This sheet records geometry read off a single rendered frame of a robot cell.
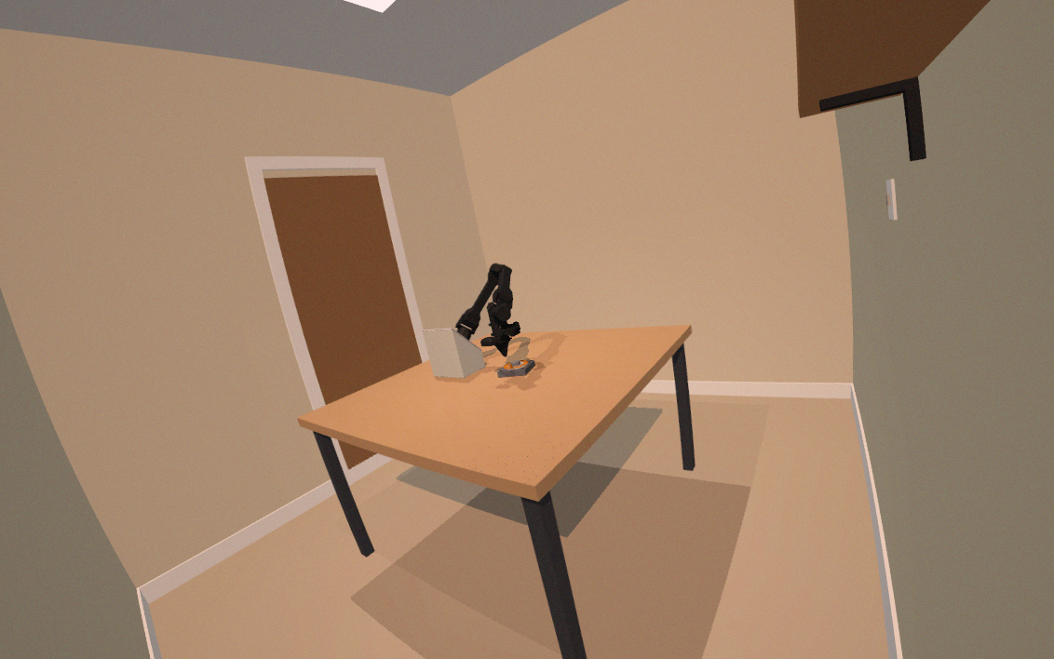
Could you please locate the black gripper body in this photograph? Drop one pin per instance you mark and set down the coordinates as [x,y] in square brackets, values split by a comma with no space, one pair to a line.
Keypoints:
[490,341]

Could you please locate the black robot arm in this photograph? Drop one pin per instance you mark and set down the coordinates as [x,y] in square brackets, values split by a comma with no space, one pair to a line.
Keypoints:
[499,274]

